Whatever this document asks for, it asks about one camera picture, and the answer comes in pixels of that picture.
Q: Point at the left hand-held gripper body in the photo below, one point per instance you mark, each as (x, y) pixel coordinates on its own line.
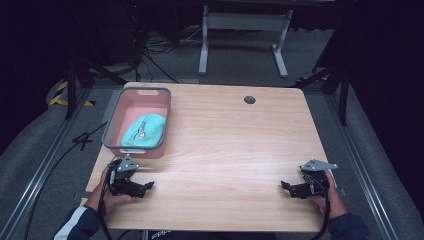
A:
(123, 186)

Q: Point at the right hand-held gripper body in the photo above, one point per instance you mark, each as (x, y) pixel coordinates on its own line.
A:
(316, 183)

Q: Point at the teal cloth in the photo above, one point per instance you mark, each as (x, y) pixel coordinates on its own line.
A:
(143, 131)

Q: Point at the pink basket with grey rim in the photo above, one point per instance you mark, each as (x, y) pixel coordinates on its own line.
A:
(133, 100)

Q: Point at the person's left hand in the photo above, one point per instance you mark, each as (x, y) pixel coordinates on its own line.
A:
(100, 198)

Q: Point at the person's right hand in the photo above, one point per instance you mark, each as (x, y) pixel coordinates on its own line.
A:
(335, 203)

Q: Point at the black tripod stand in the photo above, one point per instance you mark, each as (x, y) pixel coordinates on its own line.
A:
(70, 90)
(343, 100)

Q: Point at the yellow black hazard tape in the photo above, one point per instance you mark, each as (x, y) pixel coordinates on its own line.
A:
(61, 87)

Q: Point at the aluminium floor rail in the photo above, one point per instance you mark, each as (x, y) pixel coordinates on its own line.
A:
(36, 180)
(363, 173)

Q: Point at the white metal desk frame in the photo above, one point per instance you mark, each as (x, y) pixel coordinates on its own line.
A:
(245, 21)

